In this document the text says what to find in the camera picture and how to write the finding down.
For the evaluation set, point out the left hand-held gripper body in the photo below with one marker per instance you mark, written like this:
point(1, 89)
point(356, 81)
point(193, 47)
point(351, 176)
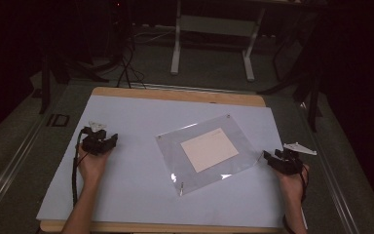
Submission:
point(94, 145)

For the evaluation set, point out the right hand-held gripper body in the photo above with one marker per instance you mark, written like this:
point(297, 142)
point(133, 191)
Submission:
point(289, 162)

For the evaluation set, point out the clear acrylic photo frame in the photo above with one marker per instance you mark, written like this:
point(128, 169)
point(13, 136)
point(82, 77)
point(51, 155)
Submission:
point(175, 156)

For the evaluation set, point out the person's left hand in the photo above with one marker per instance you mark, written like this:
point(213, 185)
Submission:
point(92, 167)

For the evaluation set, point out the black floor socket box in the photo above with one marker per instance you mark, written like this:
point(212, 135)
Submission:
point(57, 120)

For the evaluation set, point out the white board sheet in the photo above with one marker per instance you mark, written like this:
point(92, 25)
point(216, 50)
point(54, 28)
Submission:
point(126, 188)

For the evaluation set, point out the black metal stand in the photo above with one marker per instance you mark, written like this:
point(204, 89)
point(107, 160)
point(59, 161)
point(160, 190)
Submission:
point(313, 97)
point(45, 84)

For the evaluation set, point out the metal floor rail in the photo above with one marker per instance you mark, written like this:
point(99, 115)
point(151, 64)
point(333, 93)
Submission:
point(9, 175)
point(334, 182)

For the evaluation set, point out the white metal desk frame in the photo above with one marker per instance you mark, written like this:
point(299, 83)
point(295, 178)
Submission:
point(214, 26)

